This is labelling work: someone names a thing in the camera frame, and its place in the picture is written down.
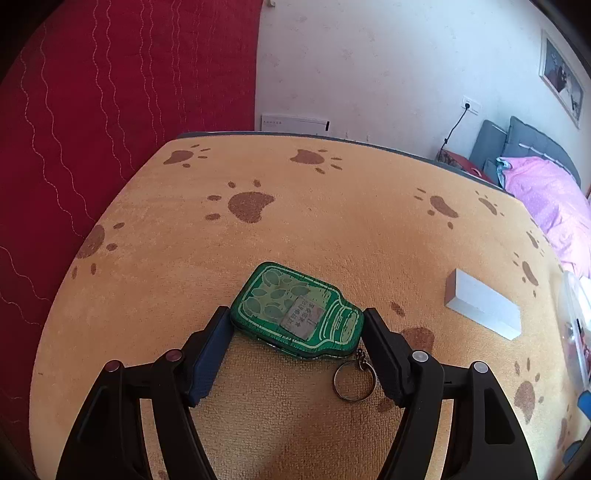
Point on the white wall box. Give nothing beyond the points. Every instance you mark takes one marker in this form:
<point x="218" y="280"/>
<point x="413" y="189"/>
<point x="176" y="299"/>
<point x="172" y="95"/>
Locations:
<point x="291" y="123"/>

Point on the orange paw-print blanket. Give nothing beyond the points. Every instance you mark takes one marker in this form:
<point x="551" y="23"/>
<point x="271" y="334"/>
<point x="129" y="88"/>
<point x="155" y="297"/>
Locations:
<point x="323" y="230"/>

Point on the framed wall picture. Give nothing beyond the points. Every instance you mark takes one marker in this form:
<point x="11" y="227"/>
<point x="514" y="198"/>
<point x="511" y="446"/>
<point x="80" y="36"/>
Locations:
<point x="561" y="78"/>

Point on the white wall socket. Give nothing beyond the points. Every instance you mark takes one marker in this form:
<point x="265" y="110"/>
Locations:
<point x="471" y="104"/>

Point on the pink blanket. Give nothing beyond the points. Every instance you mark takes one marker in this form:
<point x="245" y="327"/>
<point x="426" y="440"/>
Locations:
<point x="549" y="198"/>

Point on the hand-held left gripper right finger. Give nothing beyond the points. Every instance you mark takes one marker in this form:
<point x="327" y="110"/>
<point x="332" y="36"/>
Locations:
<point x="382" y="357"/>

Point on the keys with black fob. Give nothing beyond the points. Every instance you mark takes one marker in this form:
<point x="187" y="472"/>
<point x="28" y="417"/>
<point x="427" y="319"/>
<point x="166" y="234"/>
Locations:
<point x="286" y="300"/>

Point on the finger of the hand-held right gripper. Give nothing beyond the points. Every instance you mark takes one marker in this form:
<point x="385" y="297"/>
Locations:
<point x="573" y="453"/>
<point x="584" y="404"/>

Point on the grey padded headboard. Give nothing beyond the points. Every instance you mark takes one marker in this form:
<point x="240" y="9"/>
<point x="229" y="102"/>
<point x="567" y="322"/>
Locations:
<point x="531" y="138"/>

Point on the red box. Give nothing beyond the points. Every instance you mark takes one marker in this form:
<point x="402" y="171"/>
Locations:
<point x="461" y="161"/>

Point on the red quilted fabric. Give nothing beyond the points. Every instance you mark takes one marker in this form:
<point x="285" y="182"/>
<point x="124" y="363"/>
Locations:
<point x="115" y="92"/>

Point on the white rectangular block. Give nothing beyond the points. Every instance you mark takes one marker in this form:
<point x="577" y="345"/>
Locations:
<point x="480" y="304"/>

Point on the clear plastic bowl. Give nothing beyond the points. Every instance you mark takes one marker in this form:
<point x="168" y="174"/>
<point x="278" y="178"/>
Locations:
<point x="570" y="323"/>

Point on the light blue cloth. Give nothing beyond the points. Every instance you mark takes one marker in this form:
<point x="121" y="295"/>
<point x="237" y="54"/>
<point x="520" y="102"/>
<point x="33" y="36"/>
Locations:
<point x="501" y="174"/>

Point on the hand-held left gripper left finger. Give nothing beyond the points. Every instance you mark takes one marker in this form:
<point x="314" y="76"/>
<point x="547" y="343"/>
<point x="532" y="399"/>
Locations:
<point x="210" y="357"/>

